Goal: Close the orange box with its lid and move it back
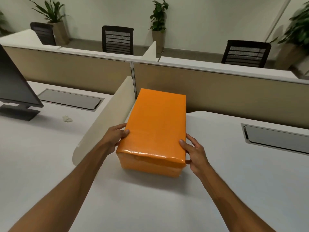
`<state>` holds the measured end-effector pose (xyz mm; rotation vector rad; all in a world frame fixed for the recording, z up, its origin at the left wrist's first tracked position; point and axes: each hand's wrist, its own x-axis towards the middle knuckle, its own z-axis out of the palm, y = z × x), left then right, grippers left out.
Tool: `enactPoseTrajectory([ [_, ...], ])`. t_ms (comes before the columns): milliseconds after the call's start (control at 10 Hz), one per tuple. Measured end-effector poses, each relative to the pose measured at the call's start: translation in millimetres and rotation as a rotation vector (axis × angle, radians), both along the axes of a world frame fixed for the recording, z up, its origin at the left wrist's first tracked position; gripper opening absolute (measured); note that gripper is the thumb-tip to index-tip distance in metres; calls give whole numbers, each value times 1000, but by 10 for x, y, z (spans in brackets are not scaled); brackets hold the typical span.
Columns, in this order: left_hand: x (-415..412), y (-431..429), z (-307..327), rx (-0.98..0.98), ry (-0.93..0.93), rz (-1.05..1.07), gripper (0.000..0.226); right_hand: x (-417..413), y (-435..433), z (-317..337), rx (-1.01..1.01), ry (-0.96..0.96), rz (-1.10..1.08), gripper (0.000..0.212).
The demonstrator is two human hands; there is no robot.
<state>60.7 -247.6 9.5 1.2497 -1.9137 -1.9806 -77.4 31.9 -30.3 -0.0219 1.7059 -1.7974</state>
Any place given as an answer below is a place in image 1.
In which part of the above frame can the person's right hand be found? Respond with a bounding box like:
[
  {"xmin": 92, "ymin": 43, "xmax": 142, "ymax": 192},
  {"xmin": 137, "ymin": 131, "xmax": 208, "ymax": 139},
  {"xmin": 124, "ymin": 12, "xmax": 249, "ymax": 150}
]
[{"xmin": 179, "ymin": 134, "xmax": 210, "ymax": 178}]

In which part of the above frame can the person's left hand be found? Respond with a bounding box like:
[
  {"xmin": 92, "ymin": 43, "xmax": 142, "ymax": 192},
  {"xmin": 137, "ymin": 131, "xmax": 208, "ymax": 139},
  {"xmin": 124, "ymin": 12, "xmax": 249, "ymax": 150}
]
[{"xmin": 100, "ymin": 123, "xmax": 130, "ymax": 156}]

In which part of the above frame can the orange box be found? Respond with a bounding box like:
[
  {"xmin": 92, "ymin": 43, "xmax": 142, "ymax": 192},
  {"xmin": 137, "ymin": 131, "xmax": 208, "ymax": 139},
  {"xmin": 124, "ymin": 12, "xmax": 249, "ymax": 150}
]
[{"xmin": 116, "ymin": 88, "xmax": 187, "ymax": 178}]

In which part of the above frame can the person's right forearm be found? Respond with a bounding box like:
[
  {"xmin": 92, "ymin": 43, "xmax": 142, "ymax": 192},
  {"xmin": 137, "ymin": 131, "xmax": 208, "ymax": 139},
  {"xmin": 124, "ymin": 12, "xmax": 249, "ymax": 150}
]
[{"xmin": 199, "ymin": 164, "xmax": 276, "ymax": 232}]

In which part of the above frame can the person's left forearm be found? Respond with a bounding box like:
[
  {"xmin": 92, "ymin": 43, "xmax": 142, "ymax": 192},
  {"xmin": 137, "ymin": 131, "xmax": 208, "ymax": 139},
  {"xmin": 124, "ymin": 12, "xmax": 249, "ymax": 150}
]
[{"xmin": 8, "ymin": 142, "xmax": 113, "ymax": 232}]

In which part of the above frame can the cream rounded desk divider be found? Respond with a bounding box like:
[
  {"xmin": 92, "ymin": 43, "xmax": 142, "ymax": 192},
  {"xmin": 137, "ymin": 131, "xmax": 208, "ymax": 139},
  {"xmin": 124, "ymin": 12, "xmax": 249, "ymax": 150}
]
[
  {"xmin": 0, "ymin": 29, "xmax": 61, "ymax": 48},
  {"xmin": 142, "ymin": 41, "xmax": 157, "ymax": 61},
  {"xmin": 72, "ymin": 76, "xmax": 136, "ymax": 166}
]

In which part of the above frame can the beige partition panel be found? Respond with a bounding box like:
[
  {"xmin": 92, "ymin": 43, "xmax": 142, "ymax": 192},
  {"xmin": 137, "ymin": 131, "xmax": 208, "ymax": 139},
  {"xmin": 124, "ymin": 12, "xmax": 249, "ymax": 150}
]
[
  {"xmin": 132, "ymin": 62, "xmax": 309, "ymax": 129},
  {"xmin": 0, "ymin": 43, "xmax": 132, "ymax": 96}
]

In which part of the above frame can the black mesh office chair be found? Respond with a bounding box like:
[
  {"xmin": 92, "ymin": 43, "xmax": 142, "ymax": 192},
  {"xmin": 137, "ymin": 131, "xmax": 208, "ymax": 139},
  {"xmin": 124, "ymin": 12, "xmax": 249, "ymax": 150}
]
[
  {"xmin": 102, "ymin": 25, "xmax": 134, "ymax": 56},
  {"xmin": 221, "ymin": 40, "xmax": 272, "ymax": 68},
  {"xmin": 30, "ymin": 22, "xmax": 56, "ymax": 46}
]

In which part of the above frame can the potted plant with small leaves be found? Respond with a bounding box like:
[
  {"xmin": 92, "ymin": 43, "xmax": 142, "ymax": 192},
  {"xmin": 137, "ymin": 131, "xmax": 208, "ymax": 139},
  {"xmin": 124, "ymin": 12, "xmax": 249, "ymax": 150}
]
[{"xmin": 148, "ymin": 0, "xmax": 169, "ymax": 53}]

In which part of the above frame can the black computer monitor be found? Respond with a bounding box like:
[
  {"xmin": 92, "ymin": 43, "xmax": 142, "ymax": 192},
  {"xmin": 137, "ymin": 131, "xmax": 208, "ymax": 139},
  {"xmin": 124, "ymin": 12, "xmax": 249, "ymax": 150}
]
[{"xmin": 0, "ymin": 44, "xmax": 44, "ymax": 121}]

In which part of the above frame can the potted plant with long leaves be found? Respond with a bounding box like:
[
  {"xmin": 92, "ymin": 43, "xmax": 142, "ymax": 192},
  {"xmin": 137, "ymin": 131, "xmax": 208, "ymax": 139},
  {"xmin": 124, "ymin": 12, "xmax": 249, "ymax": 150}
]
[{"xmin": 22, "ymin": 0, "xmax": 70, "ymax": 45}]

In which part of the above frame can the large potted green plant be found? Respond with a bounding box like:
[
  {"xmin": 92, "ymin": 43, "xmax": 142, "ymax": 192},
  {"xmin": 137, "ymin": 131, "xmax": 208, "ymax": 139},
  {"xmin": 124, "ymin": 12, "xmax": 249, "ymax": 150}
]
[{"xmin": 270, "ymin": 1, "xmax": 309, "ymax": 71}]

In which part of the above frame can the grey desk cable hatch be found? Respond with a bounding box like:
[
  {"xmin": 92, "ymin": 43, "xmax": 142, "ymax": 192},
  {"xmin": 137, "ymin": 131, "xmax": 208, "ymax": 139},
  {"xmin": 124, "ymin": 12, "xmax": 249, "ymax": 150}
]
[
  {"xmin": 38, "ymin": 89, "xmax": 105, "ymax": 112},
  {"xmin": 241, "ymin": 123, "xmax": 309, "ymax": 154}
]

